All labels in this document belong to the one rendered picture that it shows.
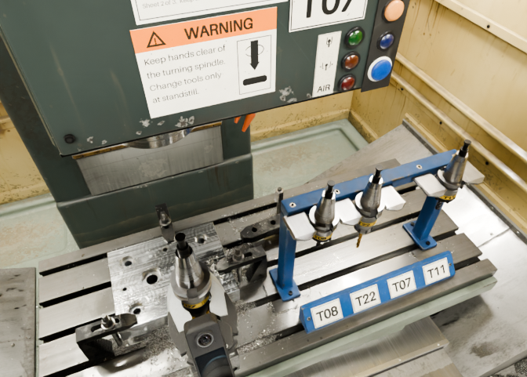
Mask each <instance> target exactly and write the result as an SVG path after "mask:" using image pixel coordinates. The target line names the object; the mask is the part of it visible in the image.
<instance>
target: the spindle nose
mask: <svg viewBox="0 0 527 377"><path fill-rule="evenodd" d="M193 129H194V128H190V129H184V130H180V131H176V132H171V133H166V134H163V135H160V136H153V137H150V138H146V139H142V140H137V141H132V142H129V143H123V144H122V145H124V146H127V147H132V148H137V149H153V148H159V147H165V146H168V145H170V144H172V143H175V142H177V141H179V140H181V139H183V138H184V137H185V136H186V135H188V134H189V133H190V132H191V131H192V130H193Z"/></svg>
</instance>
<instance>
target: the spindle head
mask: <svg viewBox="0 0 527 377"><path fill-rule="evenodd" d="M378 1H379V0H367V4H366V9H365V17H364V19H360V20H352V21H347V22H343V23H338V24H330V25H326V26H321V27H313V28H309V29H304V30H300V31H292V32H289V6H290V0H288V1H287V2H277V3H272V4H266V5H258V6H253V7H247V8H242V9H232V10H228V11H223V12H218V13H208V14H203V15H197V16H189V17H184V18H178V19H173V20H164V21H158V22H154V23H149V24H139V25H136V19H135V16H134V12H133V6H132V2H131V0H0V35H1V37H2V40H3V42H4V43H5V47H6V48H7V50H8V52H9V55H10V56H11V58H12V60H13V62H14V65H15V67H16V69H17V71H18V73H19V75H20V77H21V79H22V81H23V83H24V86H25V88H26V90H27V92H28V94H29V96H30V98H31V100H32V102H33V104H34V106H35V109H36V111H37V112H38V115H39V117H40V118H41V120H42V123H43V125H44V127H45V130H46V131H47V133H48V135H49V138H50V139H51V141H52V143H53V145H54V146H55V147H56V148H57V149H58V150H59V151H60V156H61V157H62V158H65V157H68V156H72V155H76V154H81V153H85V152H89V151H92V150H99V149H102V148H106V147H112V146H116V145H119V144H123V143H129V142H132V141H137V140H142V139H146V138H150V137H153V136H160V135H163V134H166V133H171V132H176V131H180V130H184V129H190V128H194V127H197V126H201V125H207V124H210V123H214V122H218V121H224V120H227V119H231V118H237V117H241V116H245V115H248V114H255V113H258V112H261V111H268V110H271V109H275V108H279V107H284V106H288V105H292V104H295V103H302V102H305V101H309V100H315V99H319V98H322V97H326V96H332V95H336V94H339V93H342V92H341V91H340V90H339V89H338V83H339V81H340V79H341V78H342V77H343V76H344V75H346V74H353V75H354V76H355V77H356V79H357V81H356V84H355V86H354V88H353V89H352V90H350V91H353V90H356V89H361V88H362V81H363V77H364V73H365V65H366V61H367V57H368V53H369V45H370V41H371V37H372V32H373V25H374V21H375V17H376V10H377V6H378ZM271 7H277V27H276V61H275V91H274V92H268V93H264V94H260V95H256V96H250V97H246V98H242V99H238V100H232V101H228V102H224V103H218V104H214V105H210V106H206V107H199V108H196V109H192V110H189V111H182V112H178V113H174V114H167V115H164V116H160V117H156V118H151V115H150V111H149V108H148V105H147V99H146V96H145V91H144V86H143V82H142V79H141V76H140V69H139V66H138V63H137V59H136V54H135V50H134V47H133V40H132V37H131V34H130V31H131V30H136V29H141V28H146V27H155V26H160V25H166V24H174V23H179V22H184V21H189V20H199V19H204V18H209V17H214V16H223V15H228V14H233V13H242V12H248V11H253V10H258V9H266V8H271ZM353 27H361V28H363V30H364V31H365V37H364V40H363V42H362V43H361V44H360V45H359V46H358V47H356V48H353V49H350V48H348V47H347V46H346V45H345V41H344V40H345V37H346V34H347V32H348V31H349V30H350V29H351V28H353ZM337 31H341V36H340V47H339V52H338V59H337V65H336V75H335V81H334V86H333V93H330V94H326V95H323V96H316V97H312V95H313V87H314V72H315V64H316V56H317V47H318V36H319V35H321V34H328V33H333V32H337ZM352 51H355V52H358V53H359V54H360V57H361V59H360V63H359V65H358V66H357V67H356V68H355V69H354V70H352V71H345V70H344V69H343V68H342V67H341V61H342V59H343V57H344V56H345V55H346V54H347V53H349V52H352Z"/></svg>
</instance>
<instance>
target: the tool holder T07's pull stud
mask: <svg viewBox="0 0 527 377"><path fill-rule="evenodd" d="M175 240H176V242H178V244H177V246H176V248H177V251H178V254H179V255H180V256H187V255H188V254H189V252H190V249H189V246H188V243H187V242H186V241H185V240H186V235H185V234H184V233H178V234H177V235H176V236H175Z"/></svg>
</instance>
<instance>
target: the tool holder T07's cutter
mask: <svg viewBox="0 0 527 377"><path fill-rule="evenodd" d="M209 304H210V300H209V299H208V301H207V302H206V303H205V304H204V305H203V306H201V307H199V308H197V309H189V308H186V307H185V306H184V305H183V307H184V309H185V310H187V311H188V312H189V313H190V314H191V316H192V319H195V318H196V317H200V316H202V315H205V314H208V313H209V312H210V310H209Z"/></svg>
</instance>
